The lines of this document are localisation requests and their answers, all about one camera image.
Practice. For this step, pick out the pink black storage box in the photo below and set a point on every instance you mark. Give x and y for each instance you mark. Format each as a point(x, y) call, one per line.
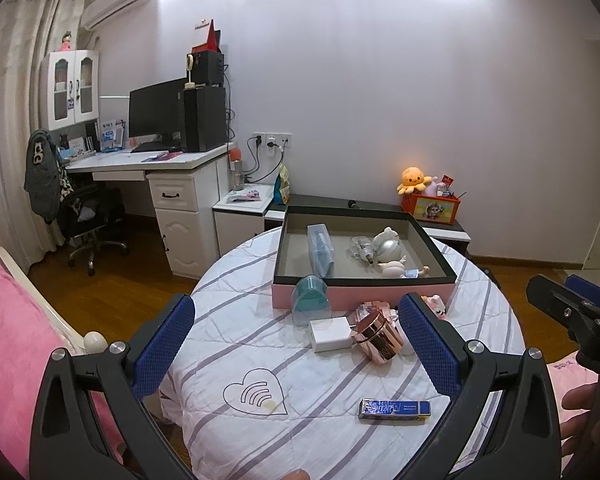
point(355, 282)

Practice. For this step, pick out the red paper bag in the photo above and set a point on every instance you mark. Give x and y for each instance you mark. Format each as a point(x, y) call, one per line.
point(205, 37)

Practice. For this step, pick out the beige curtain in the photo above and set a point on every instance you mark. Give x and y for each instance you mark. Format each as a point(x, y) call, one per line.
point(29, 29)

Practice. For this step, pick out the white desk with drawers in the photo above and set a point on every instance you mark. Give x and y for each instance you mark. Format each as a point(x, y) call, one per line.
point(183, 187)

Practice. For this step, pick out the red cartoon storage box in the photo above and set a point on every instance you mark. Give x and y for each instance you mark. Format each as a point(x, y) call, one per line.
point(433, 209)

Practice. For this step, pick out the black computer monitor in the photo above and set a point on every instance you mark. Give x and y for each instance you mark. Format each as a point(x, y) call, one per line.
point(156, 111)

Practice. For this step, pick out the orange octopus plush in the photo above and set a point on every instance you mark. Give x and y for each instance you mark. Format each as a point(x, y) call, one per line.
point(413, 180)

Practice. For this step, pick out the rose gold round jar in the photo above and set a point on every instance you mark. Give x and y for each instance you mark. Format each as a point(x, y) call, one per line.
point(378, 338)

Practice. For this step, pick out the pink doll on cabinet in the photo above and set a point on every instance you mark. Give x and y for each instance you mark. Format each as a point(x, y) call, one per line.
point(66, 42)

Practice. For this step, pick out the white air conditioner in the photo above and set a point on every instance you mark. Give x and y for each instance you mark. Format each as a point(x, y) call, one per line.
point(100, 11)

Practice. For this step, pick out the black speaker box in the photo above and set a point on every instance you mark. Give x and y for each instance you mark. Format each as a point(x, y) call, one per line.
point(206, 67)

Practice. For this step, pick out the black computer tower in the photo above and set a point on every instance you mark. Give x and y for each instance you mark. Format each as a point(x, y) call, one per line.
point(204, 119)

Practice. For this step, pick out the clear glass bottle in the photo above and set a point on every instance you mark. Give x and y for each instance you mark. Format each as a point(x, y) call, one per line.
point(363, 249)

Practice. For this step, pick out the dark jacket on chair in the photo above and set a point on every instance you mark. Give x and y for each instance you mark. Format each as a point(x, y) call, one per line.
point(46, 181)

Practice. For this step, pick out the white wall power strip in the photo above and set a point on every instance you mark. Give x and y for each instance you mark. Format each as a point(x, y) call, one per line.
point(280, 139)

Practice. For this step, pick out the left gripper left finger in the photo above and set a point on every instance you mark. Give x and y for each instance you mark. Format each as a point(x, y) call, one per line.
point(67, 439)

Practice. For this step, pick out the white small side cabinet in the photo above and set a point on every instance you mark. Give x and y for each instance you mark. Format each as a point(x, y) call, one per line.
point(239, 215)

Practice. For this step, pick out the orange cap water bottle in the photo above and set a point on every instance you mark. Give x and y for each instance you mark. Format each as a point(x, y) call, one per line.
point(236, 170)

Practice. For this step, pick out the white pink block toy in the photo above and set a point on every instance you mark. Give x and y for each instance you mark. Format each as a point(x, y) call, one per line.
point(436, 305)

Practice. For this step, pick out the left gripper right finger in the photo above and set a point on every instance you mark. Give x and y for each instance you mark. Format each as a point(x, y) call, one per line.
point(502, 420)

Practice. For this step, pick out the white wall cabinet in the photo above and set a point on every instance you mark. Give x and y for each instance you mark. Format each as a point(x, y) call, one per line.
point(69, 88)

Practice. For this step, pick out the clear teal dome container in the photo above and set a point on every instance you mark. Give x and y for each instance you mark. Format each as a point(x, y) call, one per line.
point(309, 301)

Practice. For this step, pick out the pink bed blanket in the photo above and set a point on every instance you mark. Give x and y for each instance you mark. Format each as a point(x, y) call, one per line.
point(28, 335)

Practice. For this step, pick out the blue rectangular box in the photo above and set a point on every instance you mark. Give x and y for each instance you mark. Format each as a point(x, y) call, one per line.
point(393, 409)

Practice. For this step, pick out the small doll figure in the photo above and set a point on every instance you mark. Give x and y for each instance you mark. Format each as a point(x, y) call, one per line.
point(397, 269)

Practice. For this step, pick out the white power adapter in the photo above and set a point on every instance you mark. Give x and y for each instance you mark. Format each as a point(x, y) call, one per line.
point(330, 334)

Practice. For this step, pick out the snack bag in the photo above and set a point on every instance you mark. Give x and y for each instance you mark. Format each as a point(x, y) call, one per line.
point(282, 186)

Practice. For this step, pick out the clear blue plastic case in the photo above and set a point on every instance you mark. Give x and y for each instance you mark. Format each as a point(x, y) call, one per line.
point(321, 251)

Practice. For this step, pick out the pink block toy figure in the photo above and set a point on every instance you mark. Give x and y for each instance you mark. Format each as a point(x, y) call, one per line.
point(369, 307)

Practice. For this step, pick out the person's right hand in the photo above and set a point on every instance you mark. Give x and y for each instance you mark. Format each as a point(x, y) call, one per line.
point(579, 400)

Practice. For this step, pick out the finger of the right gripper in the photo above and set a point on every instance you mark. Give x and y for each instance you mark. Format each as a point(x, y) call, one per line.
point(584, 288)
point(557, 301)

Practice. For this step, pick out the black office chair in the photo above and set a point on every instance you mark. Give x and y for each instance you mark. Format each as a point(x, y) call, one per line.
point(86, 216)

